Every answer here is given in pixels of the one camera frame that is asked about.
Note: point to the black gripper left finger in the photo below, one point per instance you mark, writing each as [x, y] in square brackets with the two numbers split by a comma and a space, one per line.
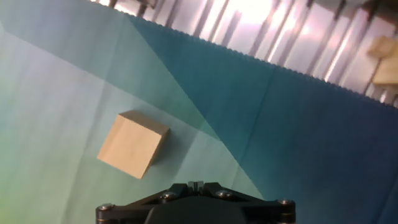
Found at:
[130, 213]

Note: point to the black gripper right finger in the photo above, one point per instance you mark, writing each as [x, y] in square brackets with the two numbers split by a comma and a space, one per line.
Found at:
[267, 211]

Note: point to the light wooden cube block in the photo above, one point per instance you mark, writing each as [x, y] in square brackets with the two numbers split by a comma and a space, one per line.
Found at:
[130, 146]
[387, 71]

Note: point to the blue green white tablecloth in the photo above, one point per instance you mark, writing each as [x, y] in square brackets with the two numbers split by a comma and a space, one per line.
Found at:
[217, 124]

